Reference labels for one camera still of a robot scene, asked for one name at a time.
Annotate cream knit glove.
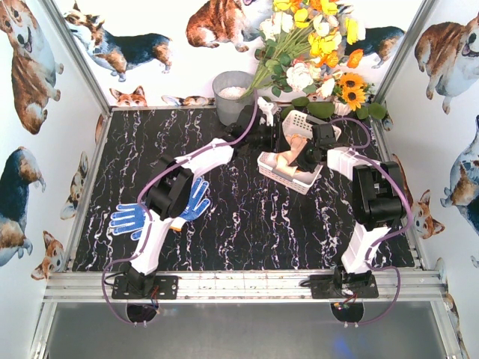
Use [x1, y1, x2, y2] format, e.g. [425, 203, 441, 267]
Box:
[274, 134, 310, 177]

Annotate white plastic storage basket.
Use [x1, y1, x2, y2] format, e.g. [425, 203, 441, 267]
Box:
[257, 110, 325, 194]

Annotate blue dotted glove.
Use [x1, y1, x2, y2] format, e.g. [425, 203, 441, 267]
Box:
[171, 177, 210, 231]
[109, 203, 145, 242]

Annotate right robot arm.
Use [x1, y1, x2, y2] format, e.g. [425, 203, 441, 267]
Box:
[294, 123, 411, 274]

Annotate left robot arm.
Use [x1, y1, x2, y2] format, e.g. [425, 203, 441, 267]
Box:
[126, 97, 281, 277]

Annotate sunflower pot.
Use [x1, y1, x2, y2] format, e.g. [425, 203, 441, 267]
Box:
[332, 73, 375, 116]

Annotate grey metal bucket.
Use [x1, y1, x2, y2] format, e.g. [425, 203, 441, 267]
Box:
[212, 71, 254, 126]

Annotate artificial flower bouquet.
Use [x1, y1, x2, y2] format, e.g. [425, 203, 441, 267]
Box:
[246, 1, 366, 103]

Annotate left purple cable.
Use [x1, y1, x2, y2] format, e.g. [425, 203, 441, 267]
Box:
[101, 97, 259, 325]

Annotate purple cable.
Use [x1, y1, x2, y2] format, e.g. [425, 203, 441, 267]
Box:
[331, 117, 412, 325]
[101, 97, 259, 325]

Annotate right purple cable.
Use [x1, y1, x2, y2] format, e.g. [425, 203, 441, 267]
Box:
[331, 117, 412, 325]

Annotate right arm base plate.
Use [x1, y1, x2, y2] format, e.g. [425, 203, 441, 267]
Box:
[299, 271, 379, 299]

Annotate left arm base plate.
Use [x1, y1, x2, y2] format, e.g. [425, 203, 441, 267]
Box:
[112, 275, 179, 300]

